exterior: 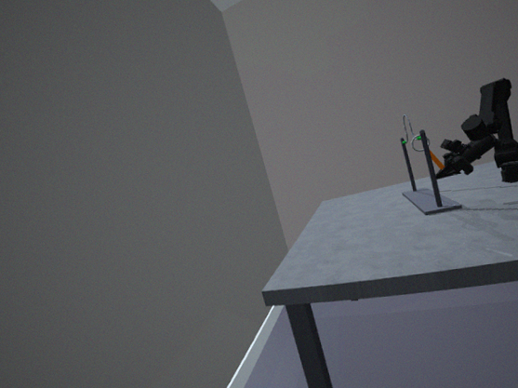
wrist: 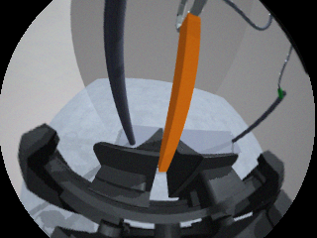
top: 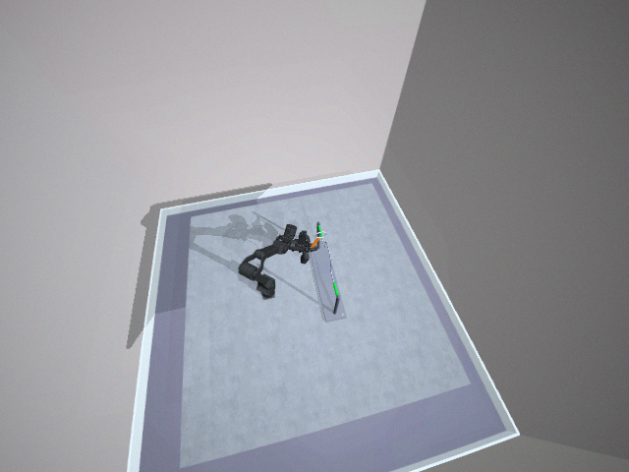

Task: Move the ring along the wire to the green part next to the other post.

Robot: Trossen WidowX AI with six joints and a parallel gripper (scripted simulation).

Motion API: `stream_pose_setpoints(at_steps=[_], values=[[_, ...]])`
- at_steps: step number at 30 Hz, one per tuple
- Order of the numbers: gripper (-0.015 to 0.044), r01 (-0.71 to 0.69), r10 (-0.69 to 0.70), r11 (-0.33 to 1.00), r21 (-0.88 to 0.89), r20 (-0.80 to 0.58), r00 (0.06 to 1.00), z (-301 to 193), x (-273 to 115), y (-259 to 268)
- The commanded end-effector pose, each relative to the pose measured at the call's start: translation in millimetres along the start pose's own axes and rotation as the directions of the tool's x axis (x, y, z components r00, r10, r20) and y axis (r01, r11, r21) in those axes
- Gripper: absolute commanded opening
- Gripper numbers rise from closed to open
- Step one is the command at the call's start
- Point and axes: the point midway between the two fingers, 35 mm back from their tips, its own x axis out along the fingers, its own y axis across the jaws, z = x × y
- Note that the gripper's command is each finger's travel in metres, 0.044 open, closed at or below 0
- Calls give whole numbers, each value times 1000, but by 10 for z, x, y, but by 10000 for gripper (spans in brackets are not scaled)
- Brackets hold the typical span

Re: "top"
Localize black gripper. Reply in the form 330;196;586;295
292;239;318;264

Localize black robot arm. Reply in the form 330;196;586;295
238;224;311;300

